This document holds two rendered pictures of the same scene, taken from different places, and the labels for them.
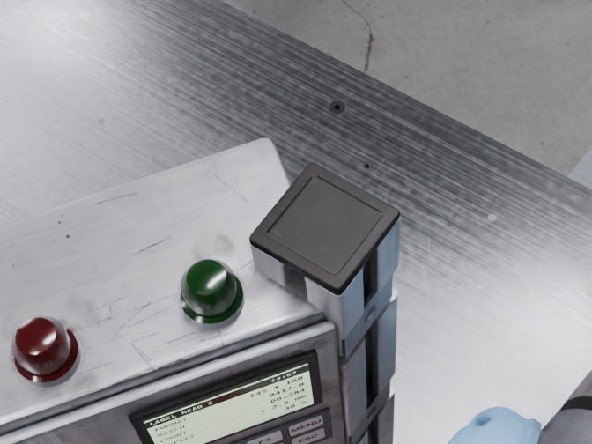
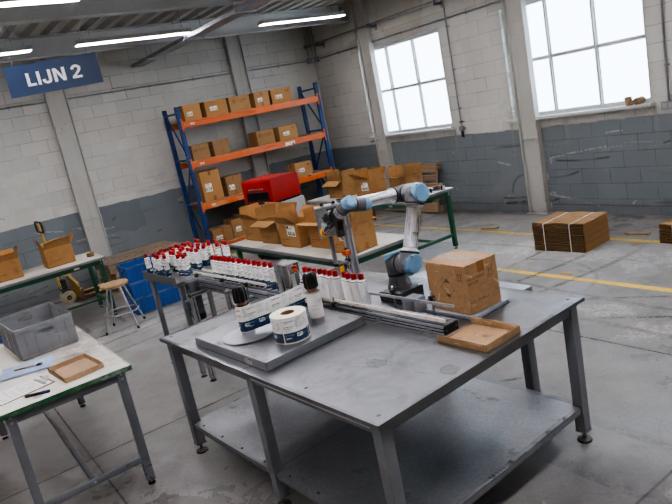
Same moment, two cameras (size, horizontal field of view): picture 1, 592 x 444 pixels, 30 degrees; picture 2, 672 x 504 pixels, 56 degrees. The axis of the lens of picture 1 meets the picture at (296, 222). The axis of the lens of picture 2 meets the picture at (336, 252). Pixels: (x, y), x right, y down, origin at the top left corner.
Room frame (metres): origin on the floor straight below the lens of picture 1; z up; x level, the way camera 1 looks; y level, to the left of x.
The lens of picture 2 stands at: (-3.52, -0.68, 2.05)
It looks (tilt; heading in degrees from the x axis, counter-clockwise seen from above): 13 degrees down; 12
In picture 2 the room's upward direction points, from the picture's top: 12 degrees counter-clockwise
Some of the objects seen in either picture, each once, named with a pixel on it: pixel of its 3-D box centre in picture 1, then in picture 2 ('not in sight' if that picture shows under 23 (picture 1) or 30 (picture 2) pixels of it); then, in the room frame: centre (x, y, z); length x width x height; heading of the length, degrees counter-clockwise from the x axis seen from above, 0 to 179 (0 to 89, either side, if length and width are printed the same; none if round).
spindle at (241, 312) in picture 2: not in sight; (243, 310); (-0.25, 0.58, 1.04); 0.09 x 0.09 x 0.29
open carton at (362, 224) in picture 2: not in sight; (351, 228); (1.94, 0.25, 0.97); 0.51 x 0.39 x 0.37; 140
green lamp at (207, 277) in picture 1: (209, 287); not in sight; (0.21, 0.04, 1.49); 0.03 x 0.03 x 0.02
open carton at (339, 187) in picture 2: not in sight; (342, 182); (5.33, 0.84, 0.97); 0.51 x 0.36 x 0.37; 138
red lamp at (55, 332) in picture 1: (41, 345); not in sight; (0.19, 0.11, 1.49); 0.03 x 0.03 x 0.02
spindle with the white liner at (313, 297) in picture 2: not in sight; (313, 297); (-0.17, 0.18, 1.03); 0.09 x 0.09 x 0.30
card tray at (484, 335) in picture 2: not in sight; (478, 333); (-0.58, -0.69, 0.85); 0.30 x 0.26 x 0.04; 48
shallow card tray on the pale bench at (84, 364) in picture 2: not in sight; (75, 367); (-0.23, 1.74, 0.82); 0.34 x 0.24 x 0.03; 50
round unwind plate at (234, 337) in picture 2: not in sight; (249, 334); (-0.25, 0.58, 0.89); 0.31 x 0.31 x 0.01
